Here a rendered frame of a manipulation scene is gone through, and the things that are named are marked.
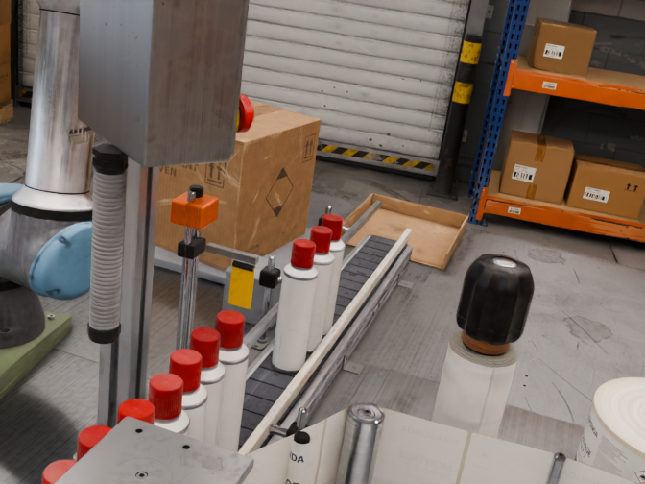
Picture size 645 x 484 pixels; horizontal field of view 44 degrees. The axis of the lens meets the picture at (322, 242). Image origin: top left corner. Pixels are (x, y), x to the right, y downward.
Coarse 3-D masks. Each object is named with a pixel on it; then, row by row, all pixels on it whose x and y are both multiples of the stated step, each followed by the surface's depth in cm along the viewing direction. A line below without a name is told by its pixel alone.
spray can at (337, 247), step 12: (324, 216) 126; (336, 216) 127; (336, 228) 126; (336, 240) 127; (336, 252) 126; (336, 264) 127; (336, 276) 128; (336, 288) 130; (324, 324) 131; (324, 336) 132
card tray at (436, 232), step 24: (360, 216) 202; (384, 216) 205; (408, 216) 208; (432, 216) 207; (456, 216) 205; (360, 240) 188; (408, 240) 192; (432, 240) 194; (456, 240) 189; (432, 264) 180
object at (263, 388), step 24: (384, 240) 177; (360, 264) 163; (360, 288) 152; (336, 312) 141; (264, 360) 123; (264, 384) 117; (288, 384) 118; (264, 408) 111; (288, 408) 112; (240, 432) 105
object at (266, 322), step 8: (376, 208) 173; (368, 216) 166; (360, 224) 161; (352, 232) 156; (344, 240) 151; (272, 312) 120; (264, 320) 118; (272, 320) 119; (256, 328) 115; (264, 328) 117; (248, 336) 113; (256, 336) 114; (248, 344) 111
